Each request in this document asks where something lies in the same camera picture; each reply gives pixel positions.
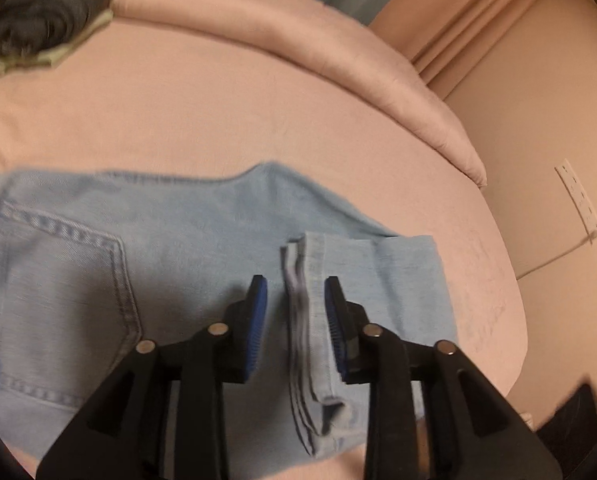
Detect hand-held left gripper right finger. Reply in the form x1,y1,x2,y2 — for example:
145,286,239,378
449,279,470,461
323,276,549,480

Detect folded dark blue jeans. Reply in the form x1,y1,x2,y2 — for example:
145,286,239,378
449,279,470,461
0,0,124,61

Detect pink duvet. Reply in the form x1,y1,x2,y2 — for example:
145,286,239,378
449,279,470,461
111,0,488,188

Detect white wall socket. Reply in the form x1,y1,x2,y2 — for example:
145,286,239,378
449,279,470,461
555,159,597,246

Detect light blue denim pants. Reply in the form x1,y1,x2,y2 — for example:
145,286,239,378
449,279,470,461
0,161,460,466

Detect pink curtain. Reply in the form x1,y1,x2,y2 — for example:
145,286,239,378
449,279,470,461
368,0,561,101

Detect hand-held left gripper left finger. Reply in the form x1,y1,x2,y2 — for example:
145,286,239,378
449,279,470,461
36,275,269,480

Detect folded pale green cloth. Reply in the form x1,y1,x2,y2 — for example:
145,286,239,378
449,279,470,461
0,10,114,78

